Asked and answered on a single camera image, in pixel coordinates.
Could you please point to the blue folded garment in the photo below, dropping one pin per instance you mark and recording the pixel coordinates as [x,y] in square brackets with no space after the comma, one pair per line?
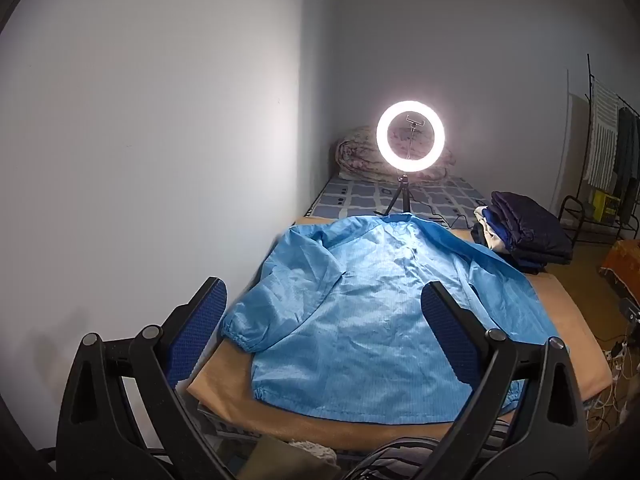
[495,225]

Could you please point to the dark teal folded garment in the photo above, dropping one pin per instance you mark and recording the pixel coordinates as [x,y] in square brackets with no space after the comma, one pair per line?
[479,234]

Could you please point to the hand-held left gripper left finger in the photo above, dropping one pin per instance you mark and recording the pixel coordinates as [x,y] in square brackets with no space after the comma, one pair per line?
[195,325]

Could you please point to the blue jacket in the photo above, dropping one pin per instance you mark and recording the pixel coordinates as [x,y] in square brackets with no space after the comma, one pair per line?
[360,310]

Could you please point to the person's striped clothing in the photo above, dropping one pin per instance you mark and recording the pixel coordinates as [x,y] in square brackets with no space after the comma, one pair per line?
[380,470]

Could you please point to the blue checked bed sheet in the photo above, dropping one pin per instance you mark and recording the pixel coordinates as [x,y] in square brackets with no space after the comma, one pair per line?
[350,197]

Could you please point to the black tripod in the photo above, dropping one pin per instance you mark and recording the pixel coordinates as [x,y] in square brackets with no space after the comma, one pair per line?
[402,185]

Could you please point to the orange box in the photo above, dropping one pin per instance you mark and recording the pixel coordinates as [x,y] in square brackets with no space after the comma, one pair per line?
[622,260]

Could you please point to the cream folded garment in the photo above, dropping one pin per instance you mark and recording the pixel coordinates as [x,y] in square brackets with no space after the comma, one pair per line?
[481,215]

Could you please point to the yellow box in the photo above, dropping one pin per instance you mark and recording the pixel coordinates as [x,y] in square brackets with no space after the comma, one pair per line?
[606,206]

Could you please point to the black phone holder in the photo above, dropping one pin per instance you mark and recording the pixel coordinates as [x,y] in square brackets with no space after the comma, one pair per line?
[414,121]

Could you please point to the floral folded quilt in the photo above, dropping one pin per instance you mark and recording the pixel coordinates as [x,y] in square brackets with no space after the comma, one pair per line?
[357,152]

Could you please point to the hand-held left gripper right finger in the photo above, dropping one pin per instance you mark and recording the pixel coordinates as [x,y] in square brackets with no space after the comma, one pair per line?
[450,330]

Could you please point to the olive cloth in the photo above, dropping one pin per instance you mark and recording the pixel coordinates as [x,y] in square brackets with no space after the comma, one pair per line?
[280,460]

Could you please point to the black clothes drying rack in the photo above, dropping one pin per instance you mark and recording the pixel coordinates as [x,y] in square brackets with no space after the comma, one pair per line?
[590,80]

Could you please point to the pile of folded dark clothes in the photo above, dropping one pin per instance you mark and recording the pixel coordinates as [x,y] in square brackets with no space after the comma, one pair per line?
[530,230]

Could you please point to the white striped towel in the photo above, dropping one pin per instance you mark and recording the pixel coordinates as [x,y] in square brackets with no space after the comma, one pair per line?
[600,130]

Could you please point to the tan blanket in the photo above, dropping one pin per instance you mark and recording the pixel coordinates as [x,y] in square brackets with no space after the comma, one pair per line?
[225,375]

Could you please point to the dark hanging garment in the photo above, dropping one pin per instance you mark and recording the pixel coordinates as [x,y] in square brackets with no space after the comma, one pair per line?
[627,160]

